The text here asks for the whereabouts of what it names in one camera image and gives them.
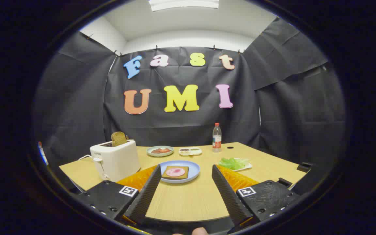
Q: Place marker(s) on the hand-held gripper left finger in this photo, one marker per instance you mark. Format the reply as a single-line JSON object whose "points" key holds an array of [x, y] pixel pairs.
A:
{"points": [[144, 199]]}

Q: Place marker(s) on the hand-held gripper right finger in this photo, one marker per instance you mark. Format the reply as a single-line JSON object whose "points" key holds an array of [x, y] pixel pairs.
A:
{"points": [[228, 195]]}

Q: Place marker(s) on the green lettuce leaf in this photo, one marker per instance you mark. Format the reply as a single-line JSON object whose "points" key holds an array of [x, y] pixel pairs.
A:
{"points": [[232, 163]]}

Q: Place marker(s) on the brown toasted bread slice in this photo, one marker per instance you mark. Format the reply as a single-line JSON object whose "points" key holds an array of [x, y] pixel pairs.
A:
{"points": [[119, 139]]}

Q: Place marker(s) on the brown bread slice with ham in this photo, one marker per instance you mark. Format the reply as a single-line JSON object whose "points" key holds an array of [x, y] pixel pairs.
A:
{"points": [[166, 175]]}

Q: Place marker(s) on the white square plate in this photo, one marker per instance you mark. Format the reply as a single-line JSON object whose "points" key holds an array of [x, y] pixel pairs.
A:
{"points": [[248, 166]]}

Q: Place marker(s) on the pink ham slice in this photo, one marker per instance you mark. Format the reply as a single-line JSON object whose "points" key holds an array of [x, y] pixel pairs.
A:
{"points": [[175, 172]]}

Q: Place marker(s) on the blue round plate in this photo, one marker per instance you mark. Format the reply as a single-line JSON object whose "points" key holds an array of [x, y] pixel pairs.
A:
{"points": [[194, 168]]}

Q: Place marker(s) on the pale green plate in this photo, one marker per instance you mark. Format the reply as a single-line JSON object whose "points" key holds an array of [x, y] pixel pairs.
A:
{"points": [[152, 154]]}

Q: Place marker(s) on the white toaster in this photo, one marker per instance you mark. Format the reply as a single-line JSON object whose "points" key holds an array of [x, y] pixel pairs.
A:
{"points": [[116, 161]]}

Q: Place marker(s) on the brown meat piece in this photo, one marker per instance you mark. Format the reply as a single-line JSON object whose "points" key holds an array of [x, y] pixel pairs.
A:
{"points": [[156, 151]]}

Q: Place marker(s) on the red tomato slice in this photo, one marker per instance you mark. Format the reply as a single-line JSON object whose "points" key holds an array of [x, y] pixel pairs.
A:
{"points": [[166, 150]]}

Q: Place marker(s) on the clear water bottle red cap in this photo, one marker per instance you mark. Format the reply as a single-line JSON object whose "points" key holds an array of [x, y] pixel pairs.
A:
{"points": [[217, 140]]}

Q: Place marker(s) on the white divided seed tray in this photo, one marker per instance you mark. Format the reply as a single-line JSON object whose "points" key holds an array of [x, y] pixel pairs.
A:
{"points": [[190, 151]]}

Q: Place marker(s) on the black backdrop cloth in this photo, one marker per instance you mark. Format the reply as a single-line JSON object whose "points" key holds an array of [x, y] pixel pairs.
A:
{"points": [[191, 124]]}

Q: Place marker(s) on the white red blue object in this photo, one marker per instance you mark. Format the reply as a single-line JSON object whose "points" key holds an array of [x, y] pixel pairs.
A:
{"points": [[43, 153]]}

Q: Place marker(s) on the ceiling light panel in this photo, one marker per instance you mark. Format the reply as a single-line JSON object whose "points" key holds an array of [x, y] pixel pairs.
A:
{"points": [[183, 4]]}

